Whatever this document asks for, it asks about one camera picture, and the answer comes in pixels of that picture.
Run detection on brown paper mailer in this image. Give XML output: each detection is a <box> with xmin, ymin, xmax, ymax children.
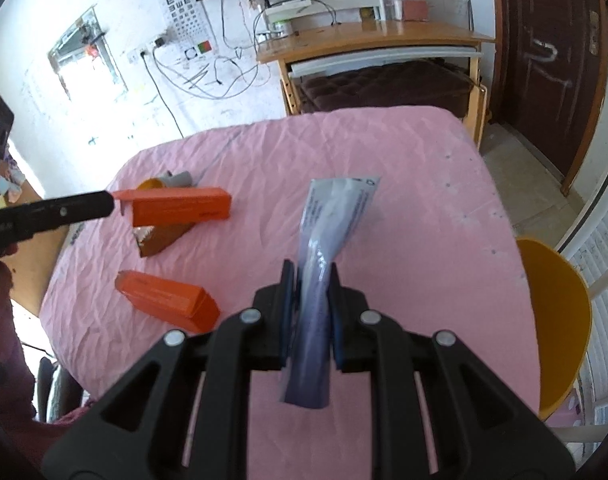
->
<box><xmin>132</xmin><ymin>223</ymin><xmax>194</xmax><ymax>258</ymax></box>

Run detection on long orange box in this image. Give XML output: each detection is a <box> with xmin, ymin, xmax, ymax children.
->
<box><xmin>112</xmin><ymin>188</ymin><xmax>232</xmax><ymax>228</ymax></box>

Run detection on purple grey plastic bag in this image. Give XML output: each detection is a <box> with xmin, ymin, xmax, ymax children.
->
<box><xmin>281</xmin><ymin>176</ymin><xmax>380</xmax><ymax>410</ymax></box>

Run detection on yellow plastic chair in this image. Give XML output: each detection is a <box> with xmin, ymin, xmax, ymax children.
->
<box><xmin>517</xmin><ymin>237</ymin><xmax>592</xmax><ymax>420</ymax></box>

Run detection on pink tablecloth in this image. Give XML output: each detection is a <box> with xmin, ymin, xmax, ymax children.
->
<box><xmin>38</xmin><ymin>105</ymin><xmax>543</xmax><ymax>480</ymax></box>

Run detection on eye chart poster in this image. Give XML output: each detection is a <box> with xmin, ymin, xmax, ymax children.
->
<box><xmin>159</xmin><ymin>0</ymin><xmax>216</xmax><ymax>61</ymax></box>

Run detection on white louvered cabinet door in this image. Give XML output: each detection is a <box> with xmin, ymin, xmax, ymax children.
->
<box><xmin>558</xmin><ymin>99</ymin><xmax>608</xmax><ymax>443</ymax></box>

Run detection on dark brown tufted bench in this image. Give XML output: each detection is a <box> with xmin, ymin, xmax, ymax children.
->
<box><xmin>298</xmin><ymin>60</ymin><xmax>473</xmax><ymax>118</ymax></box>

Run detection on wooden desk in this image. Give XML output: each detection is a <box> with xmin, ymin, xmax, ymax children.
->
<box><xmin>256</xmin><ymin>21</ymin><xmax>495</xmax><ymax>145</ymax></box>

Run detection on brown entrance door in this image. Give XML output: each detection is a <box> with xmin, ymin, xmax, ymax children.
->
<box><xmin>492</xmin><ymin>0</ymin><xmax>608</xmax><ymax>194</ymax></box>

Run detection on pink box on desk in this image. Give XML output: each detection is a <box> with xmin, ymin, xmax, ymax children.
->
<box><xmin>401</xmin><ymin>0</ymin><xmax>429</xmax><ymax>22</ymax></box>

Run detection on white cables on wall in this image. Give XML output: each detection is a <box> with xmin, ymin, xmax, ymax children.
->
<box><xmin>140</xmin><ymin>0</ymin><xmax>343</xmax><ymax>137</ymax></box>

